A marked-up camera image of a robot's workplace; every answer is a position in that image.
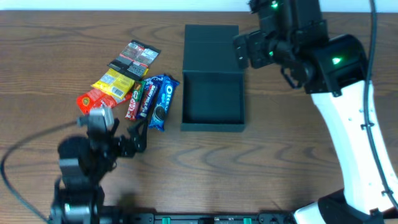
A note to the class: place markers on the red KitKat bar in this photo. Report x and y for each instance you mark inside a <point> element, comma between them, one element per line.
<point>135,101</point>

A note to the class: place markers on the yellow snack packet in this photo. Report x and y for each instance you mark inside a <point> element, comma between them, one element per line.
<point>114,83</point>

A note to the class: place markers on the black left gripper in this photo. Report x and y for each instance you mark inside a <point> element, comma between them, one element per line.
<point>126,146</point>

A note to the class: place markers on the red snack packet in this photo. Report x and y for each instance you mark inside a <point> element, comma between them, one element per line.
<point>97,99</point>

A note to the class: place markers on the black snack packet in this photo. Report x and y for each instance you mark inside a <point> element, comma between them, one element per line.
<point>134,60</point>

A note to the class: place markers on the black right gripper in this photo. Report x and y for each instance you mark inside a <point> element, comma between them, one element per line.
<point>253,50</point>

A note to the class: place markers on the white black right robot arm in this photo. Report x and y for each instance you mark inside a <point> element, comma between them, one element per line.
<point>336,73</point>

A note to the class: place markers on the black open gift box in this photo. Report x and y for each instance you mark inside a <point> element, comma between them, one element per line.
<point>213,84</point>

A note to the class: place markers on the blue Dairy Milk bar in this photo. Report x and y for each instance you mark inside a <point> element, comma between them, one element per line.
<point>151,87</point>

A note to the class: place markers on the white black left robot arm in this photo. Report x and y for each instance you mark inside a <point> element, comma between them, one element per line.
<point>84,161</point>

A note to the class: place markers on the blue Oreo cookie pack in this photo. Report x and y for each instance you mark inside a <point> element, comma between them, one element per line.
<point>164,99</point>

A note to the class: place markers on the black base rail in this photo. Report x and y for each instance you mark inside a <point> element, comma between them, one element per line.
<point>173,218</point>

